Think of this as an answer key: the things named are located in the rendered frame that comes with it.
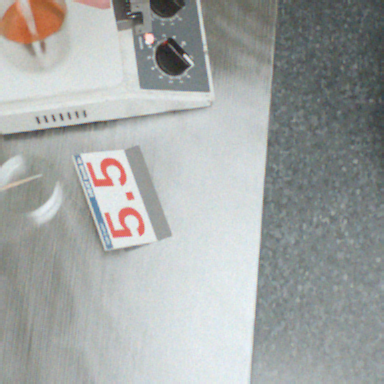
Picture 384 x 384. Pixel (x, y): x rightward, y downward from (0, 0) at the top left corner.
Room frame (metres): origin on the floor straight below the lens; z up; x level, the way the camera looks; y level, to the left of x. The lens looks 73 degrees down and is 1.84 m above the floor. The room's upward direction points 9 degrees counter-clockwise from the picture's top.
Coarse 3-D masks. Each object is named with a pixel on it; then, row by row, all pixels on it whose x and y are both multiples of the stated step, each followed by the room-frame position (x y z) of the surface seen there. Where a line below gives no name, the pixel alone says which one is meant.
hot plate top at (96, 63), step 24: (72, 24) 0.42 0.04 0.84; (96, 24) 0.41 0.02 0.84; (0, 48) 0.41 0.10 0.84; (96, 48) 0.39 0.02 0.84; (120, 48) 0.39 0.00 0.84; (0, 72) 0.38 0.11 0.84; (72, 72) 0.37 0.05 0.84; (96, 72) 0.37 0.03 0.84; (120, 72) 0.37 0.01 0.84; (0, 96) 0.36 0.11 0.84; (24, 96) 0.36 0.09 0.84; (48, 96) 0.36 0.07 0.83
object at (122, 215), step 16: (96, 160) 0.31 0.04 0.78; (112, 160) 0.31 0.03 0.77; (96, 176) 0.30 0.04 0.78; (112, 176) 0.30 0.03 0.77; (96, 192) 0.28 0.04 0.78; (112, 192) 0.28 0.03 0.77; (128, 192) 0.28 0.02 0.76; (112, 208) 0.27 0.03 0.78; (128, 208) 0.27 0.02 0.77; (112, 224) 0.25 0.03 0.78; (128, 224) 0.25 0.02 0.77; (144, 224) 0.25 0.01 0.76; (112, 240) 0.24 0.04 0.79; (128, 240) 0.24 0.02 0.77
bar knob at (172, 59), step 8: (168, 40) 0.40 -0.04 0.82; (160, 48) 0.39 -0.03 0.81; (168, 48) 0.39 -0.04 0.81; (176, 48) 0.39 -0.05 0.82; (160, 56) 0.39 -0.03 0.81; (168, 56) 0.39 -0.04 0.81; (176, 56) 0.38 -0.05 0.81; (184, 56) 0.38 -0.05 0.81; (160, 64) 0.38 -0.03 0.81; (168, 64) 0.38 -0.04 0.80; (176, 64) 0.38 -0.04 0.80; (184, 64) 0.38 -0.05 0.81; (192, 64) 0.38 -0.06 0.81; (168, 72) 0.37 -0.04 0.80; (176, 72) 0.37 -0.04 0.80
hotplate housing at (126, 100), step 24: (72, 96) 0.36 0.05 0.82; (96, 96) 0.36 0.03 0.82; (120, 96) 0.35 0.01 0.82; (144, 96) 0.35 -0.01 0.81; (168, 96) 0.35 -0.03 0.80; (192, 96) 0.35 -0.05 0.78; (0, 120) 0.35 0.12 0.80; (24, 120) 0.35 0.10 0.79; (48, 120) 0.35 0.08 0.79; (72, 120) 0.35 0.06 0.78; (96, 120) 0.35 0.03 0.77
